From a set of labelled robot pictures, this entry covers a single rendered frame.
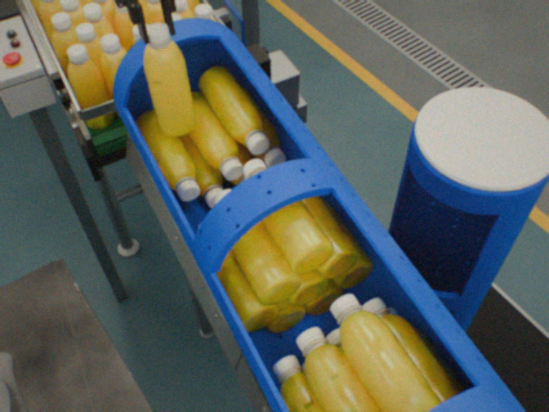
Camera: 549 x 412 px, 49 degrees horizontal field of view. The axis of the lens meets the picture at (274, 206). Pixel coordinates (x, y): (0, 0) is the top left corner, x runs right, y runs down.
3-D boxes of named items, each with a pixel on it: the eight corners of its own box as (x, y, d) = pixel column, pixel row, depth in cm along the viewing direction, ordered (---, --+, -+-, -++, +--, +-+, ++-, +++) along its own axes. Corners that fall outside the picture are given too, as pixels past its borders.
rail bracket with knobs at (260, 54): (239, 104, 146) (237, 71, 138) (227, 86, 150) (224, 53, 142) (276, 91, 149) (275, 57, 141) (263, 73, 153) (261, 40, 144)
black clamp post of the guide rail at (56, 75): (63, 105, 147) (52, 80, 140) (59, 98, 148) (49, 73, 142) (71, 103, 147) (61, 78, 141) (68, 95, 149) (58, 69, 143)
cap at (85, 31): (97, 38, 133) (95, 30, 131) (80, 42, 132) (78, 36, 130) (92, 28, 135) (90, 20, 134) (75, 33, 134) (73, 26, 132)
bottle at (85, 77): (111, 105, 147) (91, 42, 132) (118, 124, 143) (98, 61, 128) (82, 113, 145) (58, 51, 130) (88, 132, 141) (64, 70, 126)
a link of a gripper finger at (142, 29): (142, 6, 92) (137, 7, 92) (149, 43, 98) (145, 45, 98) (135, -4, 94) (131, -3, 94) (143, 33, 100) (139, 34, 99)
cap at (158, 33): (152, 31, 101) (150, 21, 100) (174, 33, 101) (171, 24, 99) (143, 44, 99) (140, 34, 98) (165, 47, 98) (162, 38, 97)
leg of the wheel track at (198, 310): (203, 341, 206) (176, 239, 156) (197, 327, 209) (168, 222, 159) (219, 333, 208) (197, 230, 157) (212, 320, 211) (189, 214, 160)
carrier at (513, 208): (380, 278, 202) (356, 354, 187) (428, 77, 132) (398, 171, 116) (466, 304, 196) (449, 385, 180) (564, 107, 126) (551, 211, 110)
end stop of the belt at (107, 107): (85, 122, 137) (82, 112, 134) (84, 119, 137) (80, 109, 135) (245, 64, 147) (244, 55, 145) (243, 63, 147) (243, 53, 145)
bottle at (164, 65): (167, 109, 117) (147, 24, 103) (202, 114, 115) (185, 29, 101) (153, 133, 112) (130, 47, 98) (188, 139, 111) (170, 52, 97)
